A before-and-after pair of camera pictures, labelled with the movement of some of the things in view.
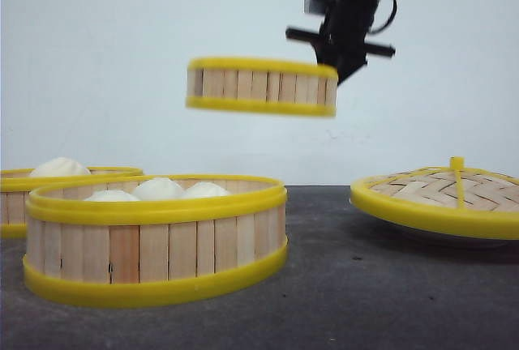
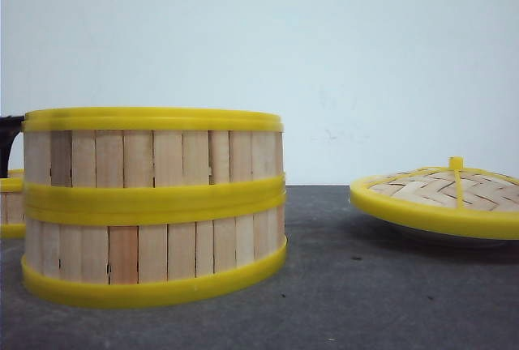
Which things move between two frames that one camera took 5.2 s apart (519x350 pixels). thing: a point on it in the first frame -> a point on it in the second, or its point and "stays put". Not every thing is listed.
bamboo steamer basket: x=157 y=242 stays put
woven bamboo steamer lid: x=473 y=202 stays put
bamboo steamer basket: x=263 y=86 -> x=152 y=165
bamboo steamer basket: x=16 y=184 stays put
